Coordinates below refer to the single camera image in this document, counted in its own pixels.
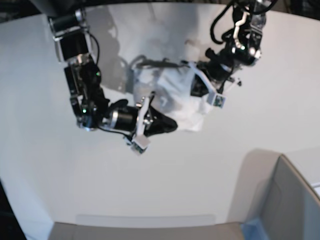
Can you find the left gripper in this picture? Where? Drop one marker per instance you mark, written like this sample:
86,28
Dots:
210,81

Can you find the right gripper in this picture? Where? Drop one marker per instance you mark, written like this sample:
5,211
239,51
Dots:
143,121

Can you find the white printed t-shirt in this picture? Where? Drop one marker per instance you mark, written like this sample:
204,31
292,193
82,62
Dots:
165,79

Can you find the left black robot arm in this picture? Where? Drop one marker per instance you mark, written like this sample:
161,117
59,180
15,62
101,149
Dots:
242,43

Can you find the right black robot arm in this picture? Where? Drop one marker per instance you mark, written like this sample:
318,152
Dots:
92,110

